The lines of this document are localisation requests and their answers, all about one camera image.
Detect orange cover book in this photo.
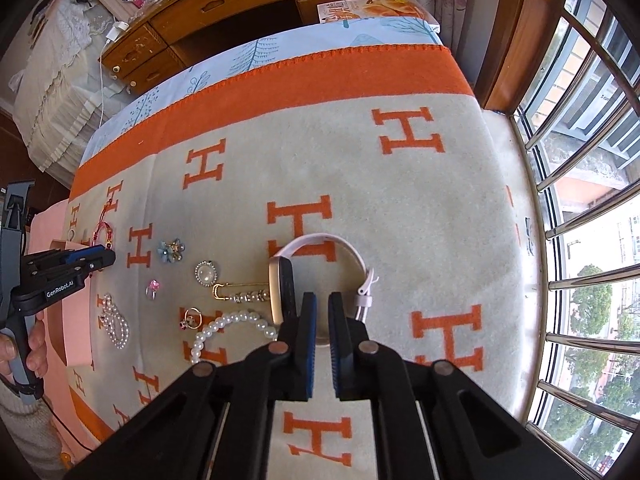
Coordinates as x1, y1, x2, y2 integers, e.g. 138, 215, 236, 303
317, 0, 441, 33

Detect round silver pendant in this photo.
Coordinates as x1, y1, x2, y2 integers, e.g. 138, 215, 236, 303
195, 261, 218, 288

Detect orange grey printed blanket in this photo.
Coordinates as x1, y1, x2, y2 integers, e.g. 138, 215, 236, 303
67, 42, 543, 480

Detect white pearl bracelet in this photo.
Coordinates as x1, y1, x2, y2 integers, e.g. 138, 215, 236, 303
190, 310, 278, 366

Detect window with metal railing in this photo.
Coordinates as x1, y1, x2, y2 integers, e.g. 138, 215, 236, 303
515, 0, 640, 480

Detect red cord bracelet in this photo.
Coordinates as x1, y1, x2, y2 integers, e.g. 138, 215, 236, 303
91, 219, 115, 253

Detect wooden window frame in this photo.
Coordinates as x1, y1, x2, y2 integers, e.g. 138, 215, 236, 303
470, 0, 576, 116

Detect pink jewelry box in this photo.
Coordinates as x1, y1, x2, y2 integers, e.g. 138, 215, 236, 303
45, 240, 96, 368

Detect pink plush blanket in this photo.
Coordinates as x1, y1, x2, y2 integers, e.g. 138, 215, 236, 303
20, 197, 121, 466

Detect wooden desk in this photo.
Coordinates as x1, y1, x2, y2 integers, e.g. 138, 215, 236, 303
97, 0, 416, 96

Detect white lace bed skirt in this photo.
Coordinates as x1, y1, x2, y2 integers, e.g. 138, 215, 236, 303
10, 0, 131, 191

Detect person's left hand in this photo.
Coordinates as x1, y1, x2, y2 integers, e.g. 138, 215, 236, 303
0, 312, 49, 376

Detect leaf print bed sheet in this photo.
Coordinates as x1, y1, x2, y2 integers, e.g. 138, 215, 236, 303
80, 15, 443, 171

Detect person's left forearm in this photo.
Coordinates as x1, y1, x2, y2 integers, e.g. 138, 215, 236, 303
0, 374, 96, 480

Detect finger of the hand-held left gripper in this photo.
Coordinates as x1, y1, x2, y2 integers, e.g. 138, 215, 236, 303
12, 242, 113, 273
30, 251, 117, 286

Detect white charging cable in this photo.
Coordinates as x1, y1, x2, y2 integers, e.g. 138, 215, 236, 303
97, 37, 113, 126

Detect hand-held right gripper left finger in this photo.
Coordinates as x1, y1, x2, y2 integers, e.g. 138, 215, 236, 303
65, 292, 321, 480

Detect white bangle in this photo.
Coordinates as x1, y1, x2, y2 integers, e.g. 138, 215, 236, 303
269, 232, 381, 348

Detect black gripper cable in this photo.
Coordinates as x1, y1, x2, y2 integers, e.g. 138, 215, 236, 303
15, 385, 96, 453

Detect blue flower brooch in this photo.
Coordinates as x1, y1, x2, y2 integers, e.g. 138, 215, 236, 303
157, 239, 187, 263

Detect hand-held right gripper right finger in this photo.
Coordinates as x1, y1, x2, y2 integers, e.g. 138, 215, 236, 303
327, 292, 586, 480

